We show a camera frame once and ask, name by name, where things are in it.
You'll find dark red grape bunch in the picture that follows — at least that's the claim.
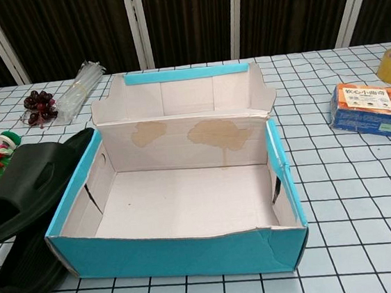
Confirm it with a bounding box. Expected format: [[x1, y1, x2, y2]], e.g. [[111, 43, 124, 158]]
[[17, 87, 61, 131]]

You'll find checked light blue tablecloth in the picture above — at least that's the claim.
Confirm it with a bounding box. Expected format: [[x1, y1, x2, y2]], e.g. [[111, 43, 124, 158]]
[[0, 41, 391, 293]]

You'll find clear plastic straw bundle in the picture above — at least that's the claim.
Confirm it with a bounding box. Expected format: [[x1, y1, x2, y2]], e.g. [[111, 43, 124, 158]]
[[50, 59, 112, 126]]

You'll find black rubber slipper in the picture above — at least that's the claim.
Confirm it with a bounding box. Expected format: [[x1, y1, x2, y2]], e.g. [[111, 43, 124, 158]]
[[0, 127, 107, 249], [0, 216, 72, 293]]

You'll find light blue cardboard shoe box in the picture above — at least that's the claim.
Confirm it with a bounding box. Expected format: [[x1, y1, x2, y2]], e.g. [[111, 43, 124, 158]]
[[28, 54, 314, 293]]

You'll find orange snack package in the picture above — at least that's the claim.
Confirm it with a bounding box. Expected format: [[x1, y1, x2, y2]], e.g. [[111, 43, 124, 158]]
[[325, 78, 391, 148]]

